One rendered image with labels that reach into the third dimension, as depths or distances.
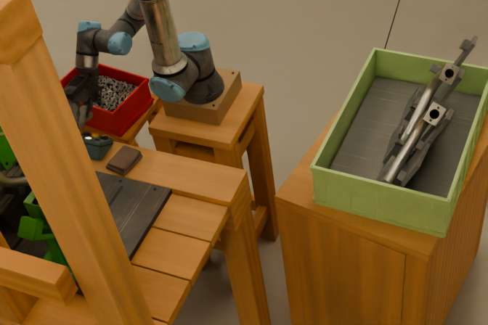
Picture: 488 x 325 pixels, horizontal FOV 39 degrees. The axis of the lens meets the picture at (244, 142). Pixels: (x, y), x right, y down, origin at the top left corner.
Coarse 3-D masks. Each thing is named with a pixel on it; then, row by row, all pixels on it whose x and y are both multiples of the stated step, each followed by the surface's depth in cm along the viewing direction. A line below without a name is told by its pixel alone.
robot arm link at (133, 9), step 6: (132, 0) 224; (138, 0) 222; (126, 6) 230; (132, 6) 225; (138, 6) 224; (126, 12) 230; (132, 12) 227; (138, 12) 226; (120, 18) 231; (126, 18) 230; (132, 18) 229; (138, 18) 229; (132, 24) 230; (138, 24) 232; (144, 24) 236; (138, 30) 234
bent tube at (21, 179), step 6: (0, 132) 200; (0, 174) 200; (0, 180) 201; (6, 180) 202; (12, 180) 204; (18, 180) 206; (24, 180) 208; (6, 186) 203; (12, 186) 205; (18, 186) 207
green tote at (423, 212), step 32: (384, 64) 248; (416, 64) 242; (352, 96) 231; (480, 128) 232; (320, 160) 214; (320, 192) 215; (352, 192) 209; (384, 192) 202; (416, 192) 197; (416, 224) 206; (448, 224) 205
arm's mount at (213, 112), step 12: (228, 72) 251; (228, 84) 246; (240, 84) 254; (228, 96) 245; (168, 108) 247; (180, 108) 244; (192, 108) 242; (204, 108) 239; (216, 108) 238; (228, 108) 247; (204, 120) 244; (216, 120) 241
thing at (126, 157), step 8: (120, 152) 227; (128, 152) 227; (136, 152) 226; (112, 160) 225; (120, 160) 224; (128, 160) 224; (136, 160) 226; (112, 168) 225; (120, 168) 222; (128, 168) 224
